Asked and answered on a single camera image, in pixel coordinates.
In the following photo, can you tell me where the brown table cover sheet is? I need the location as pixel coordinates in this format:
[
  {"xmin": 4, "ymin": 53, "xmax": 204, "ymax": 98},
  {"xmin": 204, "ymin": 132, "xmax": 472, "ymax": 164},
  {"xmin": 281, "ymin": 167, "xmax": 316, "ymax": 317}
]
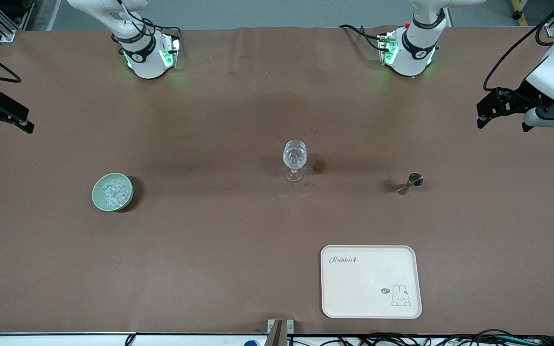
[{"xmin": 0, "ymin": 26, "xmax": 554, "ymax": 335}]

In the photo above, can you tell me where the clear ice cubes pile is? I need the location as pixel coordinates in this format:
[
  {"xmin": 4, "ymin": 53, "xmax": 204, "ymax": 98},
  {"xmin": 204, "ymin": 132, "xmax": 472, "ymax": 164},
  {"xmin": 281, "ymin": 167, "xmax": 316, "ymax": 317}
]
[{"xmin": 100, "ymin": 179, "xmax": 131, "ymax": 208}]

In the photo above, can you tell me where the black left base cable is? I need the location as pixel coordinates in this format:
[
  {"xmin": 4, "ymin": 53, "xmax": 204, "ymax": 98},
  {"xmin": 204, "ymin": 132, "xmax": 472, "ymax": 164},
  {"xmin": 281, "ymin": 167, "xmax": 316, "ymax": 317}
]
[{"xmin": 339, "ymin": 24, "xmax": 386, "ymax": 51}]

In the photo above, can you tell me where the steel double jigger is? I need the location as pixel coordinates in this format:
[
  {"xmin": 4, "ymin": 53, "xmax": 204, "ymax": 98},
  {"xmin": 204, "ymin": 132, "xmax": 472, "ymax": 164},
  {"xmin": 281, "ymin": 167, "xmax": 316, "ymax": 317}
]
[{"xmin": 396, "ymin": 173, "xmax": 424, "ymax": 196}]

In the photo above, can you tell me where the black base cable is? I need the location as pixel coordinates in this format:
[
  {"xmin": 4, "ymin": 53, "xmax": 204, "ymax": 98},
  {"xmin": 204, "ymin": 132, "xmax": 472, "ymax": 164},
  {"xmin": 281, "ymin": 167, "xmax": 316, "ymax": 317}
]
[
  {"xmin": 339, "ymin": 24, "xmax": 386, "ymax": 51},
  {"xmin": 152, "ymin": 24, "xmax": 182, "ymax": 41}
]

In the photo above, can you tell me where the pale green ceramic bowl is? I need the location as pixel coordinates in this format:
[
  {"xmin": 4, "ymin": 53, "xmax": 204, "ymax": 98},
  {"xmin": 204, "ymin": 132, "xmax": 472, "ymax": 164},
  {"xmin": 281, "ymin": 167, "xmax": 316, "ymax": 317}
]
[{"xmin": 92, "ymin": 173, "xmax": 134, "ymax": 212}]

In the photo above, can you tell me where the metal camera post bracket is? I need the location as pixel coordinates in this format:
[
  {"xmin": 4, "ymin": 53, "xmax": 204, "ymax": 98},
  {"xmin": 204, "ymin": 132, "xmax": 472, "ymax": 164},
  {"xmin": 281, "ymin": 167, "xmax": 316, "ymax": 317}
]
[{"xmin": 267, "ymin": 319, "xmax": 294, "ymax": 346}]

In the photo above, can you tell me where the cream rabbit print tray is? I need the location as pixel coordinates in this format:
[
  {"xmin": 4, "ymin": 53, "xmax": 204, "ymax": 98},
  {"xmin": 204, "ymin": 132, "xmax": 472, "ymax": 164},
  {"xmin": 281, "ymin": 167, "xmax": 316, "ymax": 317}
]
[{"xmin": 320, "ymin": 245, "xmax": 423, "ymax": 319}]

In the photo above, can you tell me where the black right base cable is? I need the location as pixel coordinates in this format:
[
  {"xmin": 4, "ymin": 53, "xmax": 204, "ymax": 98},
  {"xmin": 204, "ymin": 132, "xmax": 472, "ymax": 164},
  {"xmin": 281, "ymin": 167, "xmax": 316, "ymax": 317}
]
[{"xmin": 152, "ymin": 24, "xmax": 182, "ymax": 41}]

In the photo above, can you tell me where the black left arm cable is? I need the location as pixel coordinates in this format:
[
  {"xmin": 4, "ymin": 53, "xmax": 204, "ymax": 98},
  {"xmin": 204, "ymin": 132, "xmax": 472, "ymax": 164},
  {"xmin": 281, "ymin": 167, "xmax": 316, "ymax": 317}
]
[{"xmin": 483, "ymin": 5, "xmax": 554, "ymax": 93}]

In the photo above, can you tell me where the clear wine glass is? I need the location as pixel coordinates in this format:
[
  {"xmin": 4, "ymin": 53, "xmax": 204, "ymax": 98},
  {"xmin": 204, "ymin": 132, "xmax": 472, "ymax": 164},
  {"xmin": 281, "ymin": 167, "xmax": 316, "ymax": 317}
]
[{"xmin": 282, "ymin": 140, "xmax": 308, "ymax": 182}]

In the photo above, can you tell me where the black cable bundle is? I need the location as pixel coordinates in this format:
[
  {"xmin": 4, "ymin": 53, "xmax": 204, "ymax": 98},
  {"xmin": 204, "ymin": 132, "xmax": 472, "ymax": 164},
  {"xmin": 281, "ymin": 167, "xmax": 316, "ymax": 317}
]
[{"xmin": 289, "ymin": 329, "xmax": 554, "ymax": 346}]

